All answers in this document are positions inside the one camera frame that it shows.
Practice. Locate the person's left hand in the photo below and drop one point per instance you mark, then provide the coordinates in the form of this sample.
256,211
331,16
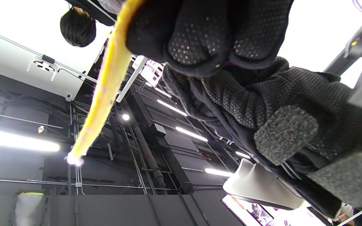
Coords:
281,125

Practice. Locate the person's right hand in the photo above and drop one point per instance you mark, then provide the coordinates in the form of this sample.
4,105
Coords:
200,34

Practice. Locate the yellow felt square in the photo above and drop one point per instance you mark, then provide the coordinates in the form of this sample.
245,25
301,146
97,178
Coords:
108,81

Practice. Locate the long ceiling light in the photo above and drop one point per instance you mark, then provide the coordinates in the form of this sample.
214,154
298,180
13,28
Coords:
191,134
17,141
171,107

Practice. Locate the white wall-mounted tracking camera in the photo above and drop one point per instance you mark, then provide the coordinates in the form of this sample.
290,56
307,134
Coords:
42,64

